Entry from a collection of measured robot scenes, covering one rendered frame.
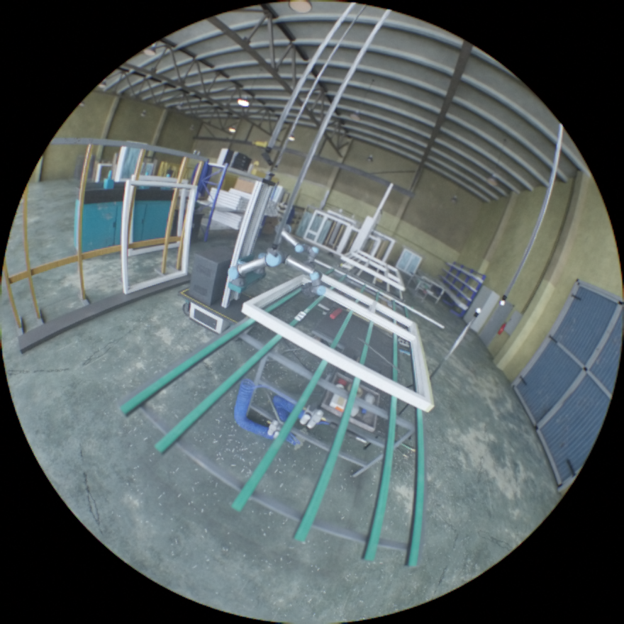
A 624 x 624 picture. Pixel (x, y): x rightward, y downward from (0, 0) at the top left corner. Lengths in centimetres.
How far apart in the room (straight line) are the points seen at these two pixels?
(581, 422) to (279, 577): 609
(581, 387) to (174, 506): 719
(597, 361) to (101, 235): 1039
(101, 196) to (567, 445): 1006
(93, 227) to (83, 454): 350
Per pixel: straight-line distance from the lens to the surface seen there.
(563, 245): 916
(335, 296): 235
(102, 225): 454
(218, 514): 171
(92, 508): 188
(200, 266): 252
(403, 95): 1172
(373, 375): 144
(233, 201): 617
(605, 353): 680
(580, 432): 641
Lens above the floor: 170
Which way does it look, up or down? 26 degrees down
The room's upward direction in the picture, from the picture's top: 24 degrees clockwise
